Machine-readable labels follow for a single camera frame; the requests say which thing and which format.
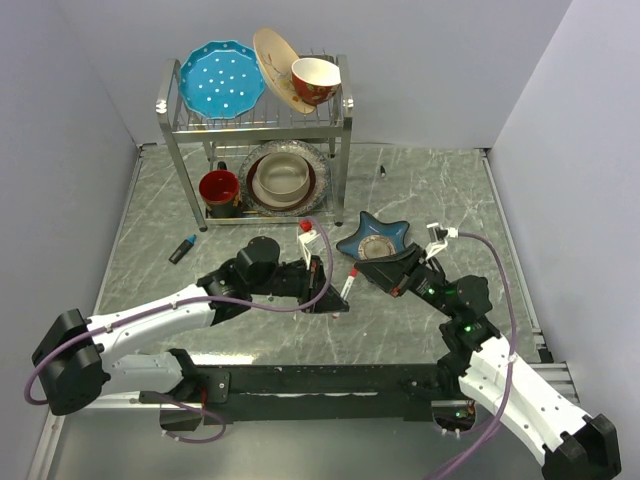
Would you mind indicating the black blue highlighter marker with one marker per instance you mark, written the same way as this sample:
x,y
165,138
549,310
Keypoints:
x,y
185,246

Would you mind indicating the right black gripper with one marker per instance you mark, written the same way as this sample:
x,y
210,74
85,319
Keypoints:
x,y
391,273

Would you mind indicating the beige ceramic bowl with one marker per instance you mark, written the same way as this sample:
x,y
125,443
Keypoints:
x,y
284,177

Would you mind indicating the black base bar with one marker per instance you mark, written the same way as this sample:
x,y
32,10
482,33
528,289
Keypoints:
x,y
320,392

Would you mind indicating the steel two-tier dish rack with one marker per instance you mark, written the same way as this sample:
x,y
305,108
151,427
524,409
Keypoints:
x,y
329,127

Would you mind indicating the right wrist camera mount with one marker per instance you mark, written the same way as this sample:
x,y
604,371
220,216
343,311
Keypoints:
x,y
439,238

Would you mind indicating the dark red plate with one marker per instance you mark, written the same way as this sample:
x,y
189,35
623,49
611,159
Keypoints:
x,y
263,199

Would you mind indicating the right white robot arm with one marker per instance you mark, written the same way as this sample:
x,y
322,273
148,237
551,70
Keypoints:
x,y
482,364

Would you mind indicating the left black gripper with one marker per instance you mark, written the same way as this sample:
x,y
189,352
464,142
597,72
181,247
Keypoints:
x,y
312,280

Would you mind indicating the ornate grey rimmed plate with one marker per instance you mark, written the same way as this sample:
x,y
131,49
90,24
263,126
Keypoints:
x,y
311,154

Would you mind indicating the red floral bowl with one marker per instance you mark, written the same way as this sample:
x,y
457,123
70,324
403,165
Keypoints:
x,y
315,80

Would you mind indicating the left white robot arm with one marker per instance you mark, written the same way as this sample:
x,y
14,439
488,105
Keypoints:
x,y
83,358

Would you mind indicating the blue polka dot plate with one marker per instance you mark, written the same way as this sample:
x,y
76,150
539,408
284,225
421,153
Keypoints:
x,y
221,80

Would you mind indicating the blue star-shaped dish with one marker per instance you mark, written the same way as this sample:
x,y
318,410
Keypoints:
x,y
374,238

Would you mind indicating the cream floral plate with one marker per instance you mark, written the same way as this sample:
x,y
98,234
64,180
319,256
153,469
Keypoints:
x,y
275,58

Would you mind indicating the red and black mug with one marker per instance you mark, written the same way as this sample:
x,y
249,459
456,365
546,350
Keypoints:
x,y
220,191

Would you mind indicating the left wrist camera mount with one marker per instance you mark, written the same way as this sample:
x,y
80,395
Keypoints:
x,y
309,241

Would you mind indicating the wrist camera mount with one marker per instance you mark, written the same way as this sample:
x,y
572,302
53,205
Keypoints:
x,y
309,241
439,238

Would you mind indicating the white pen with red tip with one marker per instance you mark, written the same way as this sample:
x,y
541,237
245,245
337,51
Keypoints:
x,y
347,286

